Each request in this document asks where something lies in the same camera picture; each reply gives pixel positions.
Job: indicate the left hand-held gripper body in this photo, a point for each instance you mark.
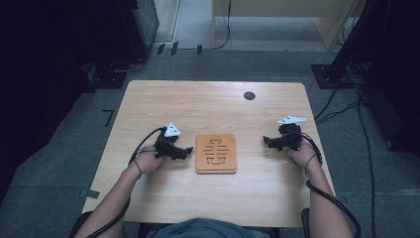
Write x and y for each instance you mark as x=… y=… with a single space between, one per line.
x=165 y=145

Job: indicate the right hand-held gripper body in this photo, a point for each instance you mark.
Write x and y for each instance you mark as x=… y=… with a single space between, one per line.
x=290 y=135

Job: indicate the person's right hand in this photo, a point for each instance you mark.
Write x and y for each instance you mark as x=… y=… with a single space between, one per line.
x=302 y=155

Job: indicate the person's left hand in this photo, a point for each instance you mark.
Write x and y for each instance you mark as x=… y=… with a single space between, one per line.
x=148 y=162

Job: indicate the dark right wrist band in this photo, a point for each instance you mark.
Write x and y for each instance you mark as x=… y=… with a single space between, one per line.
x=309 y=160

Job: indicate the dark wrist band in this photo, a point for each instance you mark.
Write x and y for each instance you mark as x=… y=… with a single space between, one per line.
x=309 y=160
x=138 y=168

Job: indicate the dark left wrist band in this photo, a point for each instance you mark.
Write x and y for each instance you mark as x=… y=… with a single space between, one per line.
x=138 y=168

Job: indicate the black round table grommet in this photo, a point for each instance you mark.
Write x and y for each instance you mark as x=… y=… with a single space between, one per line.
x=249 y=95

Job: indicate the black angled floor tape mark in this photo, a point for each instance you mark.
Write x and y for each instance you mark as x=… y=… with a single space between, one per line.
x=109 y=115

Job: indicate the black chair armrest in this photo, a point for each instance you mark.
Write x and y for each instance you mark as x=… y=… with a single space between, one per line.
x=81 y=224
x=306 y=218

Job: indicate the person's blue-grey shirt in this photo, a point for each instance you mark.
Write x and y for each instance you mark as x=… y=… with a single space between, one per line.
x=208 y=229

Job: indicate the grey floor tape patch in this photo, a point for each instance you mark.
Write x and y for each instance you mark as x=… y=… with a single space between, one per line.
x=89 y=194

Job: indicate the black floor tape strip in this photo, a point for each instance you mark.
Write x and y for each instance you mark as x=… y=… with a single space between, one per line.
x=160 y=49
x=174 y=48
x=199 y=49

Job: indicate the light wooden desk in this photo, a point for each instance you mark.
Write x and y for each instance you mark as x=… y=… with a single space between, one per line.
x=330 y=20

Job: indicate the dark glass cabinet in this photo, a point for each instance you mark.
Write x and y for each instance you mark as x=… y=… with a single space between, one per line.
x=148 y=23

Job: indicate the white panel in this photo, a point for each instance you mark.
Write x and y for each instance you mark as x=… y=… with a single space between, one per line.
x=166 y=20

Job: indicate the dark curtain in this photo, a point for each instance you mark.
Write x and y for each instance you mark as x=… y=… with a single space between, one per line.
x=393 y=49
x=49 y=66

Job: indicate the black stand base plate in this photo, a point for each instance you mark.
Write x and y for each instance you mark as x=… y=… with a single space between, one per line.
x=330 y=77
x=109 y=79

